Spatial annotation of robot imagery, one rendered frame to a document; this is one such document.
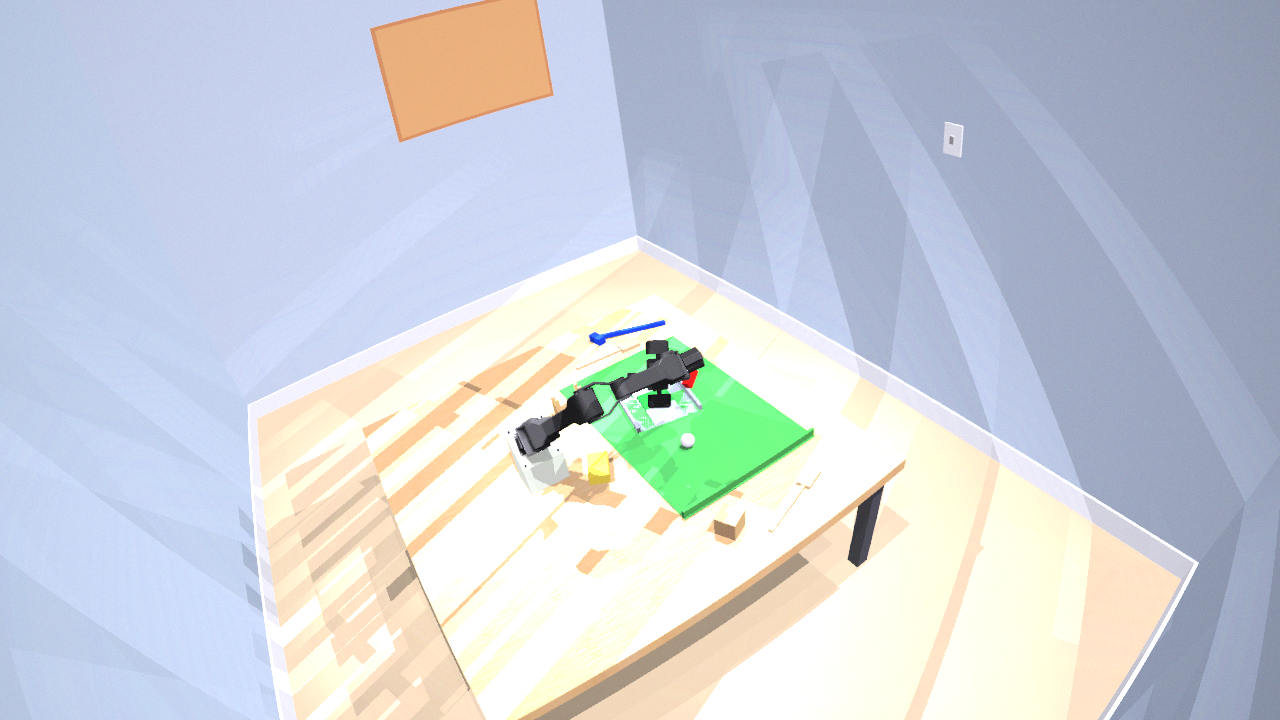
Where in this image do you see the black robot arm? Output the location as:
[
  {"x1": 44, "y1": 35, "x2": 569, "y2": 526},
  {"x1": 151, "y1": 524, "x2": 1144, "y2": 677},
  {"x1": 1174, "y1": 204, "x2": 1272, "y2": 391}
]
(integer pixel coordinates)
[{"x1": 513, "y1": 347, "x2": 705, "y2": 457}]

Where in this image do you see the blue golf putter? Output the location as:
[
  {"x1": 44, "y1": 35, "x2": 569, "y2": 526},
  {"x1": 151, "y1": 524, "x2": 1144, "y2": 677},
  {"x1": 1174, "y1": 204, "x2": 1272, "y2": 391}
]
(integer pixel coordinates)
[{"x1": 589, "y1": 320, "x2": 666, "y2": 346}]

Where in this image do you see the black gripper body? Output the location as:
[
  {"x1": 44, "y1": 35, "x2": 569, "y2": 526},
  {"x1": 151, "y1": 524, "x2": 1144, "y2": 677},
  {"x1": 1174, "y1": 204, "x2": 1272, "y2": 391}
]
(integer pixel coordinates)
[{"x1": 645, "y1": 340, "x2": 671, "y2": 409}]

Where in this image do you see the small tan cube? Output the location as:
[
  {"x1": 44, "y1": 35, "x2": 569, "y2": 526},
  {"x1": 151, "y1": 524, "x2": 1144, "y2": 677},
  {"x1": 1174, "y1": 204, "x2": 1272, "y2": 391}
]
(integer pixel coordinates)
[{"x1": 713, "y1": 503, "x2": 746, "y2": 541}]

